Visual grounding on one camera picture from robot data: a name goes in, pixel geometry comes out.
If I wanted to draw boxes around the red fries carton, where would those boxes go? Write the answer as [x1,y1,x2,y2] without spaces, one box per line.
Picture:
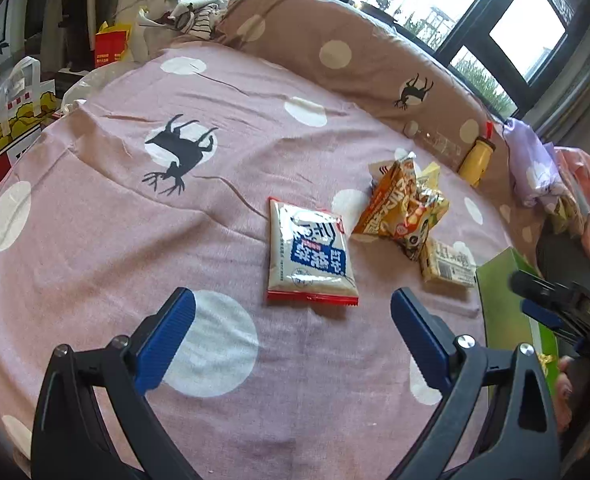
[94,22,131,68]

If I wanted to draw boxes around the black window frame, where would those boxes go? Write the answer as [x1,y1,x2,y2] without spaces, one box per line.
[322,0,590,119]

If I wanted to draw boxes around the person's right hand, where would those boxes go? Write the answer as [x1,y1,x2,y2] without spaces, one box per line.
[553,356,590,434]

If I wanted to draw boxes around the clear plastic bottle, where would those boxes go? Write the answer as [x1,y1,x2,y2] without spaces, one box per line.
[402,120,461,159]

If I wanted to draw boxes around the white blue red snack bag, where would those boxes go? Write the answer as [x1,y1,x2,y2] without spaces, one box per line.
[267,197,359,307]

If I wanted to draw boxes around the yellow bottle red strap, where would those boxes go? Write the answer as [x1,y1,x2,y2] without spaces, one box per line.
[457,120,497,189]

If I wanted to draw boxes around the brown polka dot bolster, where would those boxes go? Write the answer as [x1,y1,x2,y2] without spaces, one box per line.
[193,0,546,250]

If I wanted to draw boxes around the yellow green corn snack bag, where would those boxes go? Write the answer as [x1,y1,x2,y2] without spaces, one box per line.
[417,162,450,231]

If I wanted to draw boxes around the clear cracker pack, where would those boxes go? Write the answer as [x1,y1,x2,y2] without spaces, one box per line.
[420,237,476,288]

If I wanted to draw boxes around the green cardboard box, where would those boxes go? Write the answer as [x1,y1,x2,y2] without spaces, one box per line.
[476,247,559,393]

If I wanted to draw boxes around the white popcorn snack bag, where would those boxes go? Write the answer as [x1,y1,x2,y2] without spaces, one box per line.
[368,152,421,184]

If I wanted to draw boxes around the white fries print bag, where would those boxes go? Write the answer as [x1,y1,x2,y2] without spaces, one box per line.
[0,56,60,182]

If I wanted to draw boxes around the white striped cloth pile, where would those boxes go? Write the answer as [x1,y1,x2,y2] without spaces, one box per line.
[135,0,229,40]

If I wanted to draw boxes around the orange panda snack bag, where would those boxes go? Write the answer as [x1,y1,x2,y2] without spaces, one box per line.
[353,162,429,260]

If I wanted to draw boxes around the pink polka dot bedsheet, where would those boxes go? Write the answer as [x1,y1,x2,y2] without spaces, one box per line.
[0,42,484,479]

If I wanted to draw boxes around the gold brown snack bag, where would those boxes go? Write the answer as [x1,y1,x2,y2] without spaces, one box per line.
[537,352,557,377]

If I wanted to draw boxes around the purple folded blanket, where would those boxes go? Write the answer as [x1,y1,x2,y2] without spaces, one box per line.
[504,118,565,212]

